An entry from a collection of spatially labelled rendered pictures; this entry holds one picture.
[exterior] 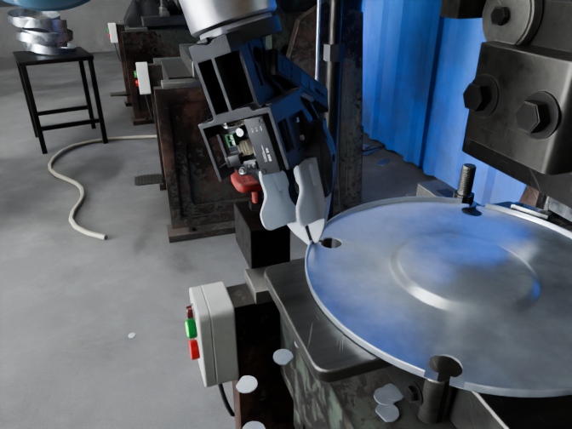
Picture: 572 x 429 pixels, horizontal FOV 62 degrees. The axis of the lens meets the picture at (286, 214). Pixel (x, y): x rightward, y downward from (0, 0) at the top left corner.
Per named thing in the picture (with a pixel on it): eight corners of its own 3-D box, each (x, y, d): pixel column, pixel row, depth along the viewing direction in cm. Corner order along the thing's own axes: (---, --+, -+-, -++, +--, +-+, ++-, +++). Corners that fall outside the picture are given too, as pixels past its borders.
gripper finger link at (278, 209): (266, 269, 46) (235, 180, 43) (291, 240, 50) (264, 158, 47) (295, 267, 44) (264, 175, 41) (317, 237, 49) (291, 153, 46)
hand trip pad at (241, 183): (240, 231, 69) (237, 184, 66) (231, 214, 74) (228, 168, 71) (285, 224, 71) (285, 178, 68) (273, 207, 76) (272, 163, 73)
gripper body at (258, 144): (219, 190, 42) (167, 50, 38) (262, 157, 49) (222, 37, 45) (295, 176, 38) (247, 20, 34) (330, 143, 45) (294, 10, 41)
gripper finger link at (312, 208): (295, 267, 44) (265, 175, 41) (317, 237, 49) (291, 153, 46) (326, 265, 43) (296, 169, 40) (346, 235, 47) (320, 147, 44)
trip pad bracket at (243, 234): (254, 334, 74) (249, 225, 65) (238, 298, 82) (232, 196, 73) (290, 326, 76) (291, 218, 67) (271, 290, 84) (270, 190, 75)
